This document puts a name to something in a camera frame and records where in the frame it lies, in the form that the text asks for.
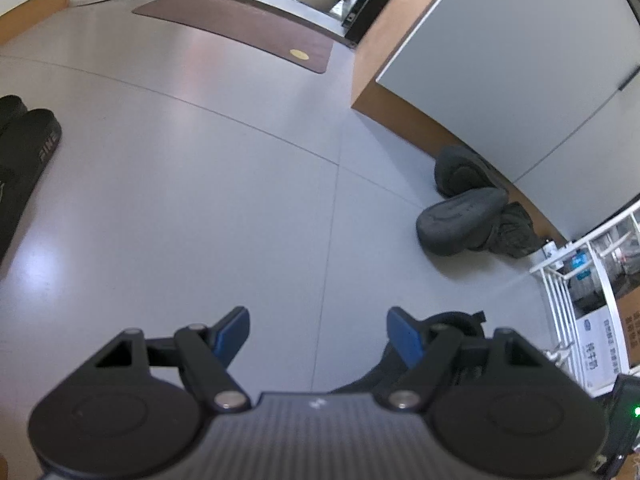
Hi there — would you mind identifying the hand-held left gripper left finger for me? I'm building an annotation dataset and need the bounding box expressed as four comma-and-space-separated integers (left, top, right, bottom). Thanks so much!
95, 305, 251, 411

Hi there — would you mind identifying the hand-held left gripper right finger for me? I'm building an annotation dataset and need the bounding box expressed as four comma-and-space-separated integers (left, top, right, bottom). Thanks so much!
386, 306, 548, 411

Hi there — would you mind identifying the white shoe rack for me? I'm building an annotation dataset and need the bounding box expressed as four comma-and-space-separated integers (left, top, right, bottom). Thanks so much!
529, 200, 640, 401

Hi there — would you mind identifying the black strap clog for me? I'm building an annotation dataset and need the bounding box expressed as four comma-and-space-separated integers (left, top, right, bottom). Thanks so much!
416, 187, 508, 257
434, 145, 497, 200

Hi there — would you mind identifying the white printed box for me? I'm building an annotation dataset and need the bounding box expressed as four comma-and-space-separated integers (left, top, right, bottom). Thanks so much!
575, 310, 618, 386

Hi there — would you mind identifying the plastic water bottle pack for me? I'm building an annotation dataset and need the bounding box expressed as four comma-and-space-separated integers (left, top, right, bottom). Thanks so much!
565, 225, 640, 306

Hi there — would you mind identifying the black slide slipper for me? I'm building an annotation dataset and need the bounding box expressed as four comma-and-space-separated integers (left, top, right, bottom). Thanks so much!
0, 109, 63, 263
0, 95, 30, 128

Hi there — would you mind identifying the white cabinet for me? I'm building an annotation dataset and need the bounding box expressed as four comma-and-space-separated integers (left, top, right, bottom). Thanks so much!
350, 0, 640, 246

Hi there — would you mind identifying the brown door mat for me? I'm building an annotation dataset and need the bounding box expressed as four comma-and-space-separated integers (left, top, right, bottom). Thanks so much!
132, 0, 335, 75

